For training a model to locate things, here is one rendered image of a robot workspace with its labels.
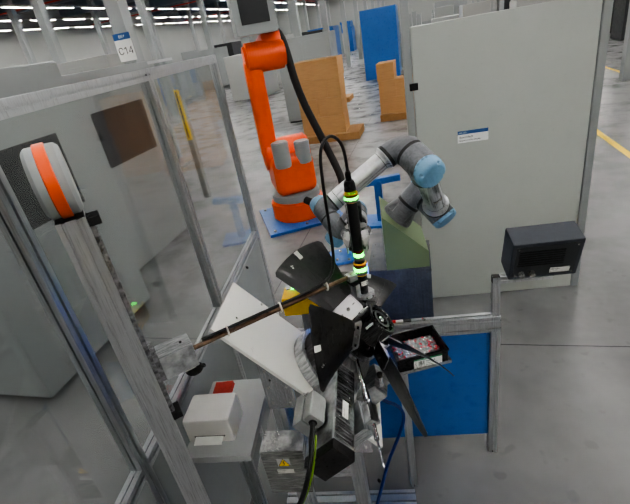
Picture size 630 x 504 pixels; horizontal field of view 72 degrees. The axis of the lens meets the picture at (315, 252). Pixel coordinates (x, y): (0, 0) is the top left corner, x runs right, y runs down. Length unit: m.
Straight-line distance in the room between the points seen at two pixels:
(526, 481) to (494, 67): 2.35
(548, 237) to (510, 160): 1.52
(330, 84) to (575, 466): 7.93
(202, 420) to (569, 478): 1.77
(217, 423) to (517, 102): 2.62
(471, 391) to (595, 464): 0.70
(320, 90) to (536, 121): 6.49
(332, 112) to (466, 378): 7.66
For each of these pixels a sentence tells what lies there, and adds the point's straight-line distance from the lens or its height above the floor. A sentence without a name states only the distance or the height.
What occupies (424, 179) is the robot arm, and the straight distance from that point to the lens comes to 1.63.
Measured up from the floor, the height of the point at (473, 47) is 1.82.
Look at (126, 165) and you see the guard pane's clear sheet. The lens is 1.57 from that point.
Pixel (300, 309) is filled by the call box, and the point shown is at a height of 1.01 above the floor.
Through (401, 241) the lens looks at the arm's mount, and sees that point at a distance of 2.05.
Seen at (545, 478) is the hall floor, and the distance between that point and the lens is 2.59.
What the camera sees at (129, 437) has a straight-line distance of 1.46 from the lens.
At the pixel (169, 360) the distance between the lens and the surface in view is 1.23.
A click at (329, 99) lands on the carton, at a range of 9.31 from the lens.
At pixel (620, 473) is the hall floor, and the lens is 2.71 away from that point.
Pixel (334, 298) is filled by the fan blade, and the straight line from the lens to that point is 1.42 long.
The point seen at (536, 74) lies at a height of 1.61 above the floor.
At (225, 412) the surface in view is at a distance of 1.61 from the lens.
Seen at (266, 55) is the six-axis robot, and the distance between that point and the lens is 5.17.
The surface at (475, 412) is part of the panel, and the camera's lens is 2.43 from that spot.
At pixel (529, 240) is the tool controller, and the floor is 1.23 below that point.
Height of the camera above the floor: 2.06
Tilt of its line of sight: 26 degrees down
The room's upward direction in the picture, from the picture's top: 11 degrees counter-clockwise
